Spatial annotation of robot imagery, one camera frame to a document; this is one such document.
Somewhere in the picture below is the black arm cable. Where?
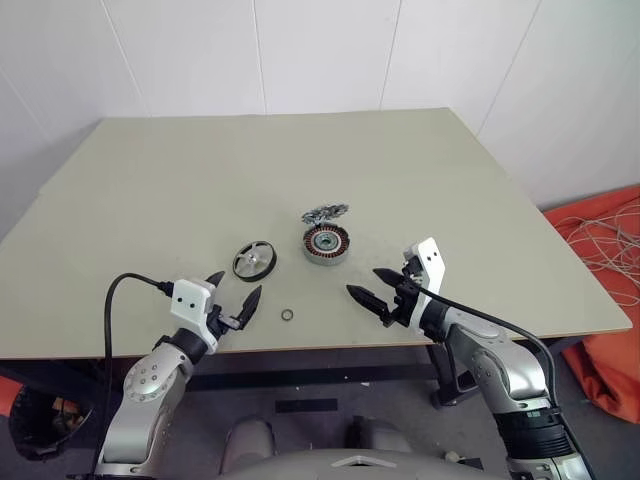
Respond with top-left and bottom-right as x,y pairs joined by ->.
91,272 -> 176,480
413,285 -> 562,426

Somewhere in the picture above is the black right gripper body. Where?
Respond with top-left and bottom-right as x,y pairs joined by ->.
382,259 -> 426,329

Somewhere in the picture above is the silver robot torso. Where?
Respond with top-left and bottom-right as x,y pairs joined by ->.
219,447 -> 511,480

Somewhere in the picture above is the white cord tangle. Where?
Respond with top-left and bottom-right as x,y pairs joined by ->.
554,192 -> 640,311

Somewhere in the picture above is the silver motor stator housing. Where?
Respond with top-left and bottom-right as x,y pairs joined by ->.
302,224 -> 351,269

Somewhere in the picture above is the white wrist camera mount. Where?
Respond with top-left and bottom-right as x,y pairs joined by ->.
402,238 -> 447,331
168,278 -> 220,354

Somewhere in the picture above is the grey fan impeller piece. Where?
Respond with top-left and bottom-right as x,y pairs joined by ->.
301,204 -> 351,227

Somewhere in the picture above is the grey rounded shape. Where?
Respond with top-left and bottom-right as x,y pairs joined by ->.
222,418 -> 277,471

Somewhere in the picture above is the black round rotor cap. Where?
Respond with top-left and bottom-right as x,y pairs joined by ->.
232,239 -> 279,283

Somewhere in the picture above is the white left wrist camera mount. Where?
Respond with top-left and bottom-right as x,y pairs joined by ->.
168,278 -> 220,354

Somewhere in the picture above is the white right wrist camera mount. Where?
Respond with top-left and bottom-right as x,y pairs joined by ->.
402,238 -> 447,331

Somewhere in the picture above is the orange cloth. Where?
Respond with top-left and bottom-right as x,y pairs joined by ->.
542,184 -> 640,426

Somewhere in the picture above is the black bin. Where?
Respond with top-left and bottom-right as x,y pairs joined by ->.
7,384 -> 96,461

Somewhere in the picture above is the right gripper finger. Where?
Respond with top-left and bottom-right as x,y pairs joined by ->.
346,284 -> 392,324
372,268 -> 407,290

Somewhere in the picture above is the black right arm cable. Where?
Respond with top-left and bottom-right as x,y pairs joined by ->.
413,285 -> 562,426

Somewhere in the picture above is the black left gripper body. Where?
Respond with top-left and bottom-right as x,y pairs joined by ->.
207,302 -> 242,336

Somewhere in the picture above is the small orange object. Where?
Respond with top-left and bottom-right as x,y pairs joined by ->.
0,377 -> 21,419

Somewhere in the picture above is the black table frame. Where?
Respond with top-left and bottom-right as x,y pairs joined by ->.
0,339 -> 581,411

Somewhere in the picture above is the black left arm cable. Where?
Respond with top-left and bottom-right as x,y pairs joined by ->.
91,272 -> 176,480

